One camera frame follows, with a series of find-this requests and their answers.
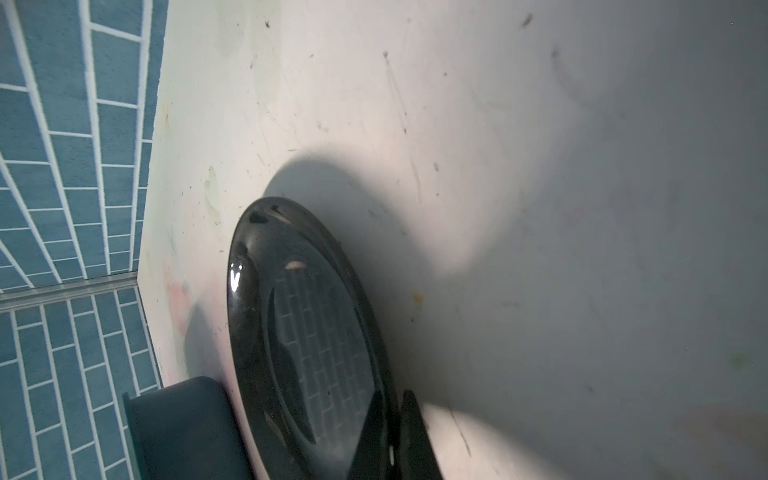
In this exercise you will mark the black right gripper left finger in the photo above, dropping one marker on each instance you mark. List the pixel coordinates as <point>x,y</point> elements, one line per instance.
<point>371,458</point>

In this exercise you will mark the left aluminium corner post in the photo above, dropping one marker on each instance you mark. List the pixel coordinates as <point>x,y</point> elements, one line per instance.
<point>55,293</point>

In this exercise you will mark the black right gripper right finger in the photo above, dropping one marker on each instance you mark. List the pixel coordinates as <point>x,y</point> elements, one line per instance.
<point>415,457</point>

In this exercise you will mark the teal plastic bin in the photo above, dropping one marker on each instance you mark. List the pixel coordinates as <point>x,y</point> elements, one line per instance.
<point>185,431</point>

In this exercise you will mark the black glossy plate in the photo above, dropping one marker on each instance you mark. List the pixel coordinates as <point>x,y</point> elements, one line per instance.
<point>309,358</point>

